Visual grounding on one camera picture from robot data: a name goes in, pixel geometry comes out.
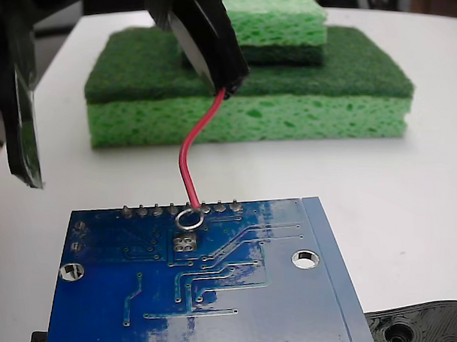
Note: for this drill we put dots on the blue printed circuit board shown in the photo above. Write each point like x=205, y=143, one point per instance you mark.
x=246, y=310

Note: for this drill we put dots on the small green scouring sponge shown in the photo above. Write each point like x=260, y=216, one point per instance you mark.
x=286, y=23

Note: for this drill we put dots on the large green scouring sponge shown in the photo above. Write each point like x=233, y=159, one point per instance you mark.
x=290, y=117

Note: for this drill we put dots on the black plastic part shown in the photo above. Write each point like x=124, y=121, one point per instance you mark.
x=414, y=327

